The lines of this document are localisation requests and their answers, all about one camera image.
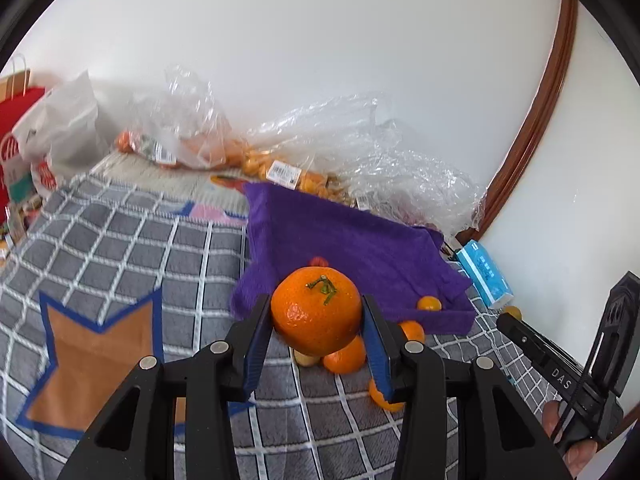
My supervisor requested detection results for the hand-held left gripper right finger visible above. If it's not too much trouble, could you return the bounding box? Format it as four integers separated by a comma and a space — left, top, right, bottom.
361, 294, 573, 480

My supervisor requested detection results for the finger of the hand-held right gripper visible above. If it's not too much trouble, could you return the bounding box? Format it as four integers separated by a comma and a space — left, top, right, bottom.
497, 312, 556, 368
589, 270, 640, 397

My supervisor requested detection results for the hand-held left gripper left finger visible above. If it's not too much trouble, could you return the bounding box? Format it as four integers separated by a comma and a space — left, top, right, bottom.
57, 294, 273, 480

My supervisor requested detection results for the mandarin with green stem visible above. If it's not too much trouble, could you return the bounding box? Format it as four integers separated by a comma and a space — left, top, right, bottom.
270, 266, 363, 355

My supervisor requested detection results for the purple towel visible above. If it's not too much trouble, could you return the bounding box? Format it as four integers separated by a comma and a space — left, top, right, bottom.
231, 182, 477, 336

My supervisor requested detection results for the person's right hand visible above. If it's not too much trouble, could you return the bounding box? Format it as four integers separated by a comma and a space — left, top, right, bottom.
542, 400, 601, 478

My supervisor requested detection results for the blue tissue pack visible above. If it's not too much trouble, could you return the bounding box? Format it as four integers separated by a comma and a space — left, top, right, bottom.
456, 241, 515, 310

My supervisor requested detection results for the crumpled clear plastic bag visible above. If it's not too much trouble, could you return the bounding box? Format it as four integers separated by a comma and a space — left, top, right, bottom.
350, 147, 487, 237

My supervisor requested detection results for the grey checked blanket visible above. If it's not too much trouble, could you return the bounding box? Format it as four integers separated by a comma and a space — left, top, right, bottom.
0, 152, 640, 480

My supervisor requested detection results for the clear plastic bag of kumquats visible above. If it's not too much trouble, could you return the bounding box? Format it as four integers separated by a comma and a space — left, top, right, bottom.
240, 91, 406, 207

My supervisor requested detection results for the clear plastic bag of mandarins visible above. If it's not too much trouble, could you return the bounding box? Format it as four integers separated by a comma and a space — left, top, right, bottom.
117, 64, 236, 171

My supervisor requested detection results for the white plastic bag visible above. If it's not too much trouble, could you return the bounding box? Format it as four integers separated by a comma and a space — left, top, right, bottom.
12, 71, 99, 183

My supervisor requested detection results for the red paper bag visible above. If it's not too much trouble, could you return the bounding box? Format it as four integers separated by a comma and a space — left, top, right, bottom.
0, 87, 47, 216

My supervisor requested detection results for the brown paper bag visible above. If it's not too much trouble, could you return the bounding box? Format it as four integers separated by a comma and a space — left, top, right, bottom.
0, 54, 32, 102

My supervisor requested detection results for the brown wooden door frame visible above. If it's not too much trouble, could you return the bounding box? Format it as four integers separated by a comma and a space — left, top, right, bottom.
454, 0, 579, 247

